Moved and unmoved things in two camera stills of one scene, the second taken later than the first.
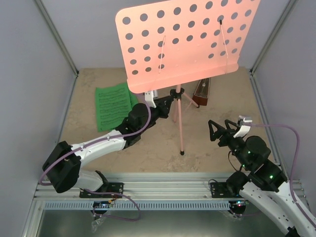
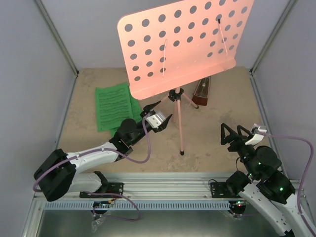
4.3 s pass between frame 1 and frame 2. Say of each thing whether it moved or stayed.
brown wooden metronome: stayed
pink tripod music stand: moved
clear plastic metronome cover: stayed
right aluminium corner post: stayed
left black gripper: moved
